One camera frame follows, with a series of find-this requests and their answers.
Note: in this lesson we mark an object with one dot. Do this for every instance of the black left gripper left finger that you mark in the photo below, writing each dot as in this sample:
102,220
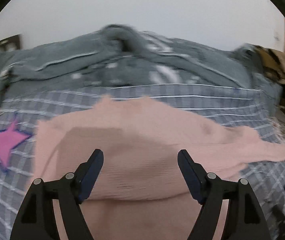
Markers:
36,216

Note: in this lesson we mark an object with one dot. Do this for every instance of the dark wooden headboard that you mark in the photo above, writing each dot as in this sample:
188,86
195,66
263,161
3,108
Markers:
11,43

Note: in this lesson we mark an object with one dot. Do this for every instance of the pink knitted sweater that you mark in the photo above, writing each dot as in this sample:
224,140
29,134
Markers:
140,192

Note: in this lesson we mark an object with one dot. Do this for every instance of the grey checked bed sheet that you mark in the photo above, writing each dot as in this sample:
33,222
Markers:
230,107

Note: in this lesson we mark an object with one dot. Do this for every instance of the grey-green fleece blanket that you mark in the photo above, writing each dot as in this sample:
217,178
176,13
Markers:
118,55

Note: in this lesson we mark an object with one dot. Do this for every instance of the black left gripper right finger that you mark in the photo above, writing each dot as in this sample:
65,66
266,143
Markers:
229,210

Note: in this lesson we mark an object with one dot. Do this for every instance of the brown camouflage garment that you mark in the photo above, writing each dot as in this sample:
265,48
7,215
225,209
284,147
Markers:
273,64

